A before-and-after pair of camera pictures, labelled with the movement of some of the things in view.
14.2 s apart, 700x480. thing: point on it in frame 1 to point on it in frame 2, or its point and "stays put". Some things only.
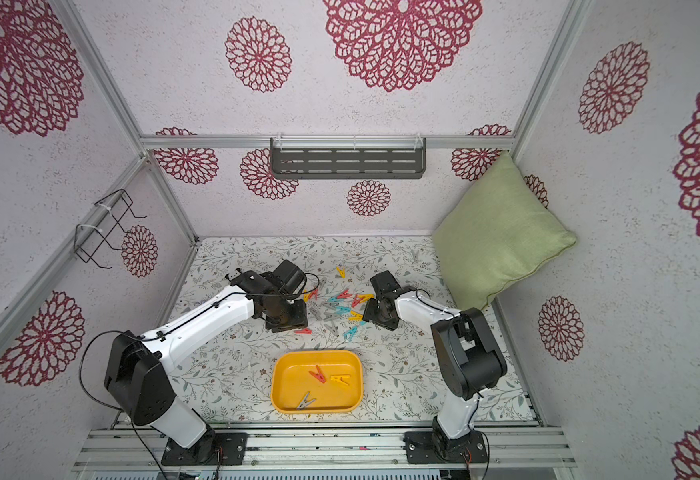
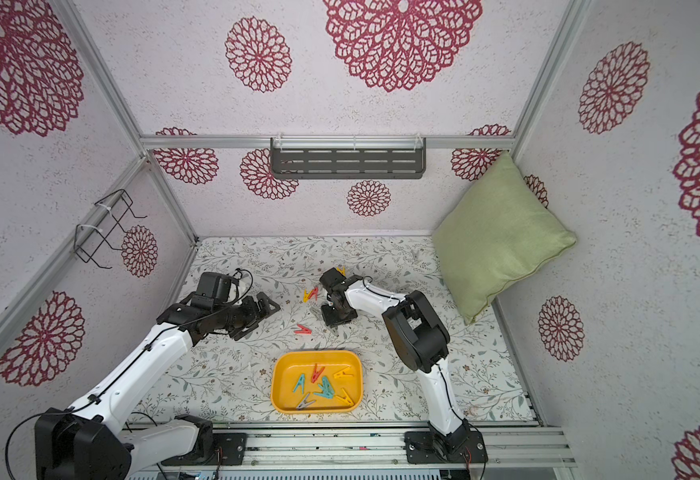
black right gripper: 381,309 to 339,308
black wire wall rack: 88,241 stays put
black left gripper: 300,321 to 253,313
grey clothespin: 303,402 stays put
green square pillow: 501,230 stays put
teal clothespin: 351,333 to 327,388
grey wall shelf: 358,156 stays put
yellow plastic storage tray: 317,381 stays put
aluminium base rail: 153,447 stays put
